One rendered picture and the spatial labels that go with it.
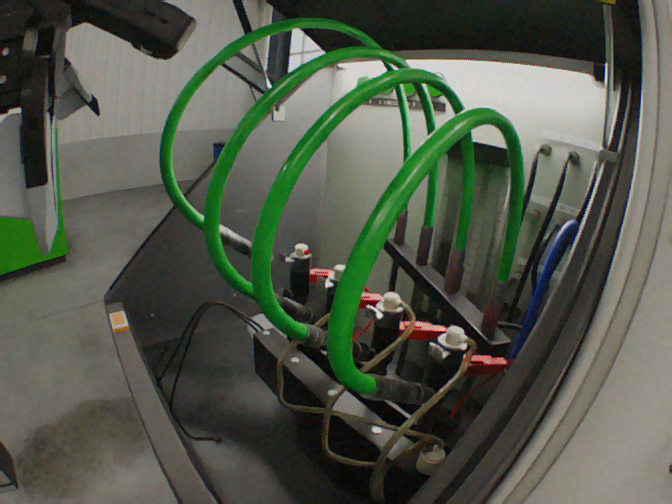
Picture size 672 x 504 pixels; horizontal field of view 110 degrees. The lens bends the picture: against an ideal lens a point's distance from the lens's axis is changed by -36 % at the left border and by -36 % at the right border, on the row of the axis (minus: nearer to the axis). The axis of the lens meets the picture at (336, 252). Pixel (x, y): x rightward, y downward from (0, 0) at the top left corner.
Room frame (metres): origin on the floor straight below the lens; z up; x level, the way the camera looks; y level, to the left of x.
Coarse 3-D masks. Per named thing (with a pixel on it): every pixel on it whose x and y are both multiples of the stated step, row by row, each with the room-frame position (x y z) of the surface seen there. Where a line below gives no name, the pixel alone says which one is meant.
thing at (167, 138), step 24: (288, 24) 0.41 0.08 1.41; (312, 24) 0.43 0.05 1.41; (336, 24) 0.46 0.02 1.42; (240, 48) 0.38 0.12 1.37; (192, 96) 0.34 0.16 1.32; (168, 120) 0.33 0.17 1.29; (408, 120) 0.56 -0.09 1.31; (168, 144) 0.33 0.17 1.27; (408, 144) 0.56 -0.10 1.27; (168, 168) 0.33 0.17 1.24; (168, 192) 0.33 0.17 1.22; (192, 216) 0.34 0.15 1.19
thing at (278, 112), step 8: (232, 0) 0.70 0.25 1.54; (240, 0) 0.70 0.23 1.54; (240, 8) 0.70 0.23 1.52; (240, 16) 0.70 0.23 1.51; (248, 24) 0.71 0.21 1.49; (248, 32) 0.71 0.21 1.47; (256, 48) 0.73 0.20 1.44; (256, 56) 0.73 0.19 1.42; (264, 72) 0.74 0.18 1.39; (264, 80) 0.75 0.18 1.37; (280, 112) 0.77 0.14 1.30; (272, 120) 0.76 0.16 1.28; (280, 120) 0.77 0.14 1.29
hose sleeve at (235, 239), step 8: (224, 232) 0.37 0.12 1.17; (232, 232) 0.38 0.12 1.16; (224, 240) 0.37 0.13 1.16; (232, 240) 0.37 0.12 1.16; (240, 240) 0.38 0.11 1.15; (248, 240) 0.40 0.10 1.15; (232, 248) 0.38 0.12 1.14; (240, 248) 0.38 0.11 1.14; (248, 248) 0.39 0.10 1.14; (248, 256) 0.39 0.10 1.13
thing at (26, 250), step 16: (0, 224) 1.91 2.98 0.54; (16, 224) 2.06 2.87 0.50; (32, 224) 2.20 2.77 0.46; (0, 240) 1.89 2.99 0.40; (16, 240) 2.03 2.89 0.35; (32, 240) 2.18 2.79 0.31; (64, 240) 2.47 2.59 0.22; (0, 256) 1.86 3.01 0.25; (16, 256) 2.01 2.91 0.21; (32, 256) 2.15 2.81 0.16; (48, 256) 2.30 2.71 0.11; (64, 256) 2.47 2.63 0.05; (0, 272) 1.83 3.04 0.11; (16, 272) 2.00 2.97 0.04
